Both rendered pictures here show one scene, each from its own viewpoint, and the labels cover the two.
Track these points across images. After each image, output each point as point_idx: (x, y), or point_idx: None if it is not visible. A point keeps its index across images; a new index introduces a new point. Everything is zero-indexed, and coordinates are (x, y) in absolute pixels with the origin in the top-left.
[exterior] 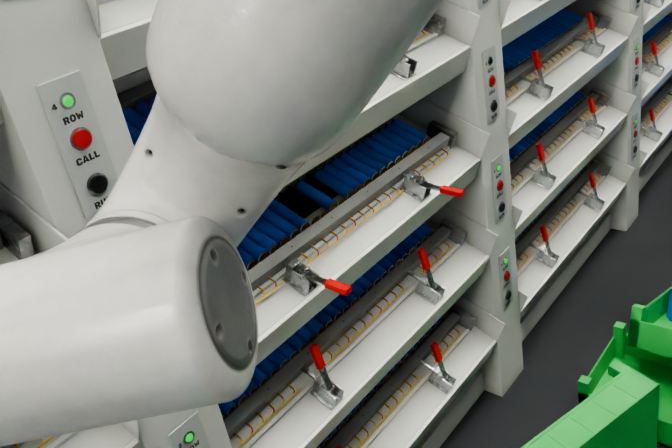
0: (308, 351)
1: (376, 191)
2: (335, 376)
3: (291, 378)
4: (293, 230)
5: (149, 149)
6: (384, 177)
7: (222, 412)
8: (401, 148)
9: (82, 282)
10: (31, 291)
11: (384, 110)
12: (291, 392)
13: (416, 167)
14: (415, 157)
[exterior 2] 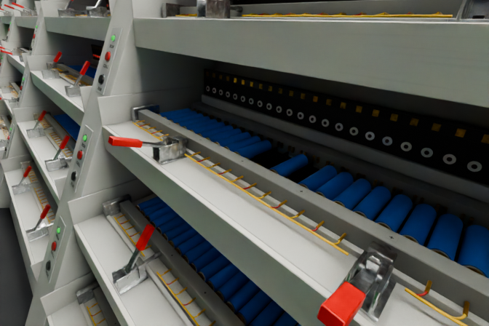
0: (173, 255)
1: (307, 201)
2: (148, 290)
3: (153, 246)
4: (225, 145)
5: None
6: (348, 213)
7: (142, 207)
8: (476, 259)
9: None
10: None
11: (350, 52)
12: (146, 253)
13: (447, 294)
14: (460, 274)
